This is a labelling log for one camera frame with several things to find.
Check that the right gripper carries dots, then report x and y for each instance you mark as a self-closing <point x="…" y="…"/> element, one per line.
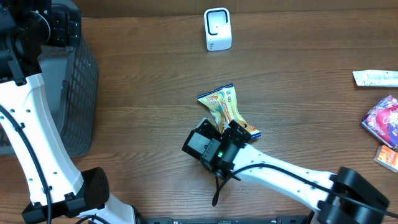
<point x="236" y="126"/>

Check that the cream snack bag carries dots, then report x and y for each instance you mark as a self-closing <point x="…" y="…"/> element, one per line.
<point x="223" y="106"/>

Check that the white conditioner tube gold cap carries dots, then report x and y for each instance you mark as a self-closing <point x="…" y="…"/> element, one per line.
<point x="377" y="78"/>

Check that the red purple liners pack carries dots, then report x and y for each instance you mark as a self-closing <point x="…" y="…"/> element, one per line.
<point x="381" y="121"/>

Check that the orange snack packet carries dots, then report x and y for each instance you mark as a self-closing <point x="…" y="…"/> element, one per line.
<point x="386" y="157"/>

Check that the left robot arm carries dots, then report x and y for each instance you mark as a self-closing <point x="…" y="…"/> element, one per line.
<point x="57" y="188"/>

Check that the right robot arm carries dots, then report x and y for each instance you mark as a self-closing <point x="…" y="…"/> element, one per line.
<point x="344" y="197"/>

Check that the white barcode scanner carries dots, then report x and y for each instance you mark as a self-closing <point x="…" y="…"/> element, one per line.
<point x="218" y="30"/>

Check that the grey plastic shopping basket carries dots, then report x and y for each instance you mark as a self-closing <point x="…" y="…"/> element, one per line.
<point x="74" y="99"/>

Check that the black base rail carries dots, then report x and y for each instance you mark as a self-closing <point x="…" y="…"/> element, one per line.
<point x="300" y="219"/>

